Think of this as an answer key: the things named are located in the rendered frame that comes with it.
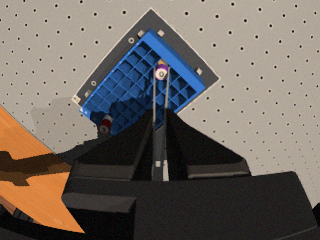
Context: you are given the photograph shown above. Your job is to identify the white perforated base plate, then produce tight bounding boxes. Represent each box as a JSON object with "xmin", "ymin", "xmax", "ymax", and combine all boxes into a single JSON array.
[{"xmin": 0, "ymin": 0, "xmax": 320, "ymax": 209}]

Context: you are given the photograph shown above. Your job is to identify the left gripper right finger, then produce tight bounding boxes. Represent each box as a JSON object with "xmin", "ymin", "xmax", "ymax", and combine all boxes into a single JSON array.
[{"xmin": 166, "ymin": 109, "xmax": 252, "ymax": 181}]

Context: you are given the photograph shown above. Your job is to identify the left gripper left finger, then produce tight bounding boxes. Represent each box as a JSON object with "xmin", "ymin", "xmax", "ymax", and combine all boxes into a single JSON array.
[{"xmin": 67, "ymin": 109, "xmax": 153, "ymax": 181}]

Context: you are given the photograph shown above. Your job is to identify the blue grid rack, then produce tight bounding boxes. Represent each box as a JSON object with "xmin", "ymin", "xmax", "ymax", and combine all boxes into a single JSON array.
[{"xmin": 78, "ymin": 28, "xmax": 205, "ymax": 137}]

